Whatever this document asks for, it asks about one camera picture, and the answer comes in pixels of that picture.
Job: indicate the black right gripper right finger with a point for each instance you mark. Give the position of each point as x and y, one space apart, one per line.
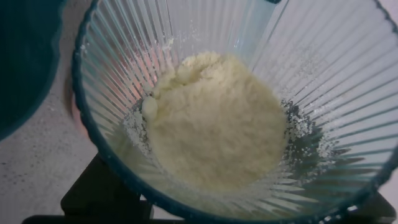
382 210

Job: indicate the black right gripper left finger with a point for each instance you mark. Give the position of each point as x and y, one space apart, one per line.
99 193

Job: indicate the pale yellow powder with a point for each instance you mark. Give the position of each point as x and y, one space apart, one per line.
214 124

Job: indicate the clear ribbed teal-rimmed cup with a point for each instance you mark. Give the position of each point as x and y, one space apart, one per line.
342 77

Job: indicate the teal plastic bowl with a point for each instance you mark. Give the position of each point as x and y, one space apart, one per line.
25 62

